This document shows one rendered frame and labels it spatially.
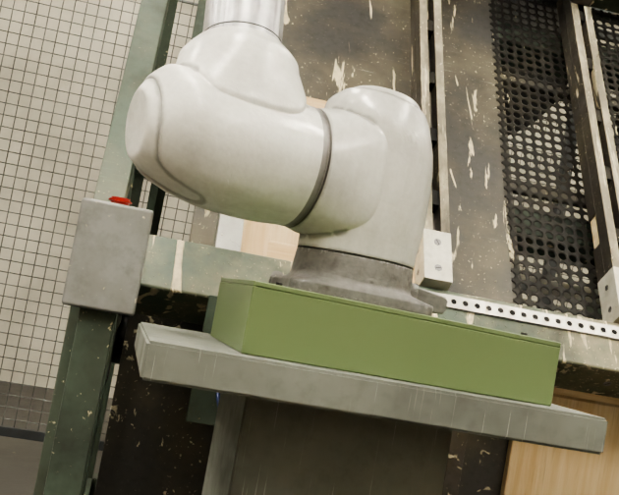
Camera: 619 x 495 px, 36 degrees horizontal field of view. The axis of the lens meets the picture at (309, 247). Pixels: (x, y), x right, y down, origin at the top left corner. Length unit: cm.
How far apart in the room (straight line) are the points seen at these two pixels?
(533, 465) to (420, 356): 123
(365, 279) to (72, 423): 68
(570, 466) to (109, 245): 121
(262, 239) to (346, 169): 82
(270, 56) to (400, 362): 39
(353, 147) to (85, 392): 71
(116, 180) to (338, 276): 86
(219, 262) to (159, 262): 12
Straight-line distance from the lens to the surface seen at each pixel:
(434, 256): 196
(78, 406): 164
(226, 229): 190
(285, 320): 101
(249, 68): 111
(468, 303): 195
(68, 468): 166
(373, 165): 115
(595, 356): 203
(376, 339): 103
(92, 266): 160
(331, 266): 115
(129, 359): 206
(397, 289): 117
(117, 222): 160
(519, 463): 224
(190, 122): 107
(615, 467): 235
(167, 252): 184
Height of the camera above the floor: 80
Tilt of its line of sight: 4 degrees up
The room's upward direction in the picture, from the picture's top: 10 degrees clockwise
